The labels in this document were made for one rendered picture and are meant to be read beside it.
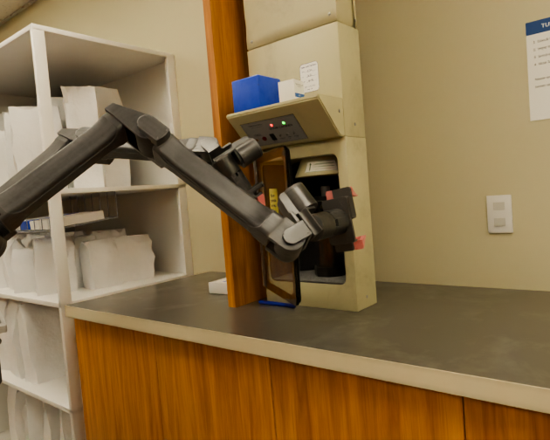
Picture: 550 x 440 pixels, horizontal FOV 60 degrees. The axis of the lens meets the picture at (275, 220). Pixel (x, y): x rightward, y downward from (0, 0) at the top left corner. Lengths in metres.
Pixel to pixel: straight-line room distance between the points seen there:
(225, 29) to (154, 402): 1.15
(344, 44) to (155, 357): 1.04
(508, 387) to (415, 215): 0.89
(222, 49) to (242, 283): 0.71
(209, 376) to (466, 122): 1.07
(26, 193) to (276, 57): 0.79
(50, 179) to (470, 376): 0.86
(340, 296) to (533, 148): 0.70
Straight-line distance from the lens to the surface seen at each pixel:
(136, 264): 2.36
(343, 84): 1.32
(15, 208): 1.03
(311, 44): 1.39
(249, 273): 1.52
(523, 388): 0.90
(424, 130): 1.67
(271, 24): 1.49
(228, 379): 1.31
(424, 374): 0.95
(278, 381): 1.19
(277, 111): 1.30
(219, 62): 1.51
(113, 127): 1.08
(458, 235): 1.64
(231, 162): 1.22
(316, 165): 1.37
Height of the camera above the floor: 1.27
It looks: 3 degrees down
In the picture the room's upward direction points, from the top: 5 degrees counter-clockwise
